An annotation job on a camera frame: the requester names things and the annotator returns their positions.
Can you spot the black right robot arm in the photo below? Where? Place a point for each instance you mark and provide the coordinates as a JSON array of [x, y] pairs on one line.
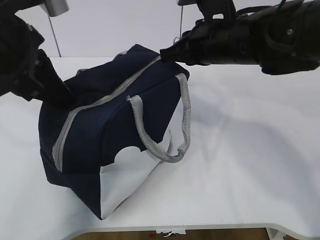
[[281, 39]]

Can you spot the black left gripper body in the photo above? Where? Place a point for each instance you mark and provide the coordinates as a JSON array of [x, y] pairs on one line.
[[37, 82]]

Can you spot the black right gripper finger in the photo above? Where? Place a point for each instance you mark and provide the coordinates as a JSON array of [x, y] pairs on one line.
[[178, 52]]

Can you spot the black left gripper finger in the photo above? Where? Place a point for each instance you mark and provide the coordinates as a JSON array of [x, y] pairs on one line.
[[56, 93]]

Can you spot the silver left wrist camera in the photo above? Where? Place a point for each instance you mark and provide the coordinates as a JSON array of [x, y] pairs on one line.
[[55, 8]]

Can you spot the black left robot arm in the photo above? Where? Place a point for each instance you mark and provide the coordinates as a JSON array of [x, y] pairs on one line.
[[25, 69]]

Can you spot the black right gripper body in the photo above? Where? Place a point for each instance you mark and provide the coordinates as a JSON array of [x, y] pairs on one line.
[[222, 44]]

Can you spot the navy blue lunch bag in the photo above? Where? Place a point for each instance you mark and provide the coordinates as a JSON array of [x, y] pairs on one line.
[[129, 115]]

